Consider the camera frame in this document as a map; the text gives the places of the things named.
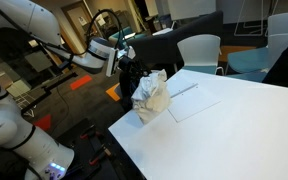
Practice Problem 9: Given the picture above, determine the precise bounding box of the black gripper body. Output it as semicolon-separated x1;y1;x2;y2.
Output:
117;54;143;78

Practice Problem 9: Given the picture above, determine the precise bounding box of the white cloth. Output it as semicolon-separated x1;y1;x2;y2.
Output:
130;68;172;125

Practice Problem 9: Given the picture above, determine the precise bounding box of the teal armchair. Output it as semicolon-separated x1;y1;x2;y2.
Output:
108;26;149;48

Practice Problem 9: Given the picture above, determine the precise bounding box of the wooden door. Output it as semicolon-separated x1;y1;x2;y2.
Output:
59;0;109;56

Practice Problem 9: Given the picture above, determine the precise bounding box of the dark grey sofa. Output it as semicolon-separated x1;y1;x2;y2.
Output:
126;9;225;69

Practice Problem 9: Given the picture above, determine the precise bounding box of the white chair teal seat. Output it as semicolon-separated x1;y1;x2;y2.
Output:
226;11;288;75
177;33;225;76
224;68;272;83

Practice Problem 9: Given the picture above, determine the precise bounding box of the black metal stand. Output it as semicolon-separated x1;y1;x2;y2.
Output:
23;71;79;113

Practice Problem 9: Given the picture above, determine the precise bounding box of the white board panel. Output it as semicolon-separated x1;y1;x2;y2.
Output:
166;0;218;22

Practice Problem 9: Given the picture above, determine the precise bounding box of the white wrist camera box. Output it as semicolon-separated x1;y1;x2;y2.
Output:
105;47;120;78

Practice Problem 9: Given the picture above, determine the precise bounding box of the red handled black clamp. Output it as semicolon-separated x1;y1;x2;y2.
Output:
88;146;114;167
79;125;100;141

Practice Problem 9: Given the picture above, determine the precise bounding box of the white wire frame rack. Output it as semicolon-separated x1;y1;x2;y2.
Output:
233;0;280;37

